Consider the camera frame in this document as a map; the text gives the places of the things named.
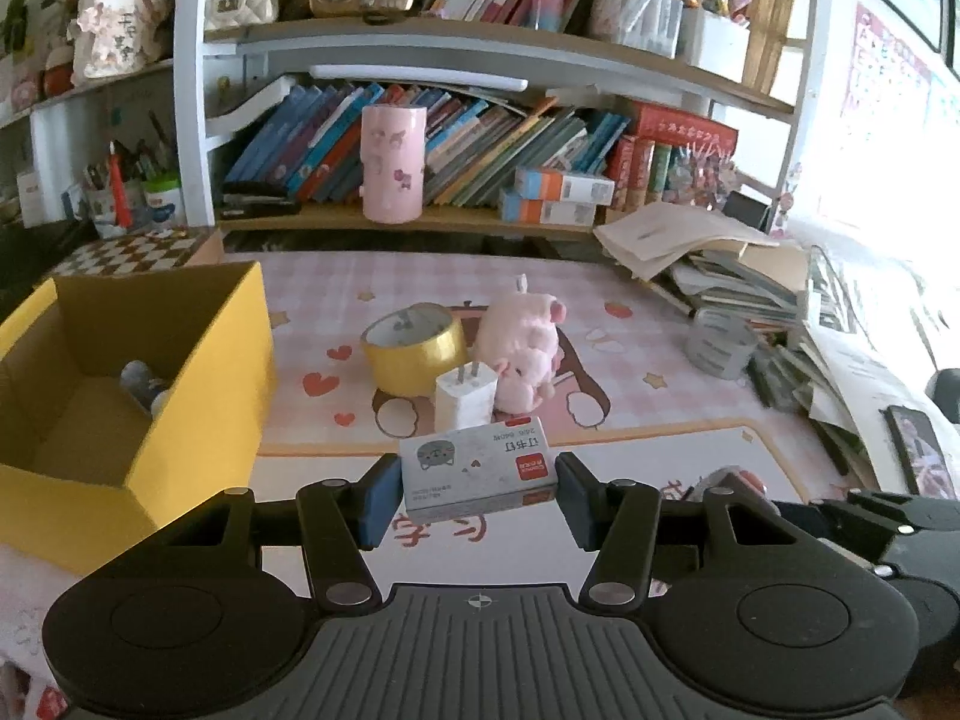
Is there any pink plush pig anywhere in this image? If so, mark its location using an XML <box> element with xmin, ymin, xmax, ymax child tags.
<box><xmin>473</xmin><ymin>273</ymin><xmax>566</xmax><ymax>416</ymax></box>

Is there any white bookshelf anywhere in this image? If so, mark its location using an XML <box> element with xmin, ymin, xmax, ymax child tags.
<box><xmin>0</xmin><ymin>0</ymin><xmax>835</xmax><ymax>242</ymax></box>

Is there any white staples box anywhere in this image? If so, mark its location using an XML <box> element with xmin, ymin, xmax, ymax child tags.
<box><xmin>398</xmin><ymin>416</ymin><xmax>558</xmax><ymax>525</ymax></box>

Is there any yellow cardboard box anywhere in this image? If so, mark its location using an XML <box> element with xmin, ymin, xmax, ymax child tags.
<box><xmin>2</xmin><ymin>262</ymin><xmax>275</xmax><ymax>575</ymax></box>

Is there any grey bottle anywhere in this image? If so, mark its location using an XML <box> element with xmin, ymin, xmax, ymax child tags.
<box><xmin>121</xmin><ymin>361</ymin><xmax>171</xmax><ymax>418</ymax></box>

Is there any white green jar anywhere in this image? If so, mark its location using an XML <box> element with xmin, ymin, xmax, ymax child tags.
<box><xmin>143</xmin><ymin>172</ymin><xmax>187</xmax><ymax>229</ymax></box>

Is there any smartphone with photo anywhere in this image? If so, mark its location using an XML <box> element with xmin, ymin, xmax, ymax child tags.
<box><xmin>884</xmin><ymin>405</ymin><xmax>958</xmax><ymax>500</ymax></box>

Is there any orange blue box upper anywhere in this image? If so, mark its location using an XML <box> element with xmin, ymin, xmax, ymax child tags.
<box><xmin>514</xmin><ymin>167</ymin><xmax>615</xmax><ymax>206</ymax></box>

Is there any pink plush doll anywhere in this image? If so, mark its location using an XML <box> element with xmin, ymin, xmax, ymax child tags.
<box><xmin>68</xmin><ymin>0</ymin><xmax>167</xmax><ymax>86</ymax></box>

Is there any white charger plug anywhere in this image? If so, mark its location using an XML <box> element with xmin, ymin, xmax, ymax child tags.
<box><xmin>434</xmin><ymin>361</ymin><xmax>498</xmax><ymax>433</ymax></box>

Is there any pink cylindrical container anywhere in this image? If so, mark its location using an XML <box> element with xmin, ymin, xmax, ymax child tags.
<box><xmin>359</xmin><ymin>104</ymin><xmax>427</xmax><ymax>224</ymax></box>

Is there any orange blue box lower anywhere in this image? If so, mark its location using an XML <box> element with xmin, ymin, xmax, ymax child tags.
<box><xmin>498</xmin><ymin>190</ymin><xmax>597</xmax><ymax>227</ymax></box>

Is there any red book set box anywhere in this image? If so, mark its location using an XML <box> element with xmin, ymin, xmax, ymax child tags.
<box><xmin>625</xmin><ymin>101</ymin><xmax>739</xmax><ymax>154</ymax></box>

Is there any orange blue box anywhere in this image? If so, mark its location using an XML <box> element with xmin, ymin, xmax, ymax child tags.
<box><xmin>498</xmin><ymin>190</ymin><xmax>597</xmax><ymax>227</ymax></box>
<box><xmin>514</xmin><ymin>167</ymin><xmax>615</xmax><ymax>206</ymax></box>

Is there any stack of papers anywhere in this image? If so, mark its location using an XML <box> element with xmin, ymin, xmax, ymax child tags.
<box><xmin>594</xmin><ymin>203</ymin><xmax>958</xmax><ymax>494</ymax></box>

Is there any checkered chess board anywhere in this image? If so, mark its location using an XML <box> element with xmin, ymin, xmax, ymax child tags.
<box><xmin>47</xmin><ymin>227</ymin><xmax>224</xmax><ymax>278</ymax></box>

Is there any yellow tape roll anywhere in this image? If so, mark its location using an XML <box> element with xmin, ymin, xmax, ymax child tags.
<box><xmin>359</xmin><ymin>302</ymin><xmax>469</xmax><ymax>398</ymax></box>

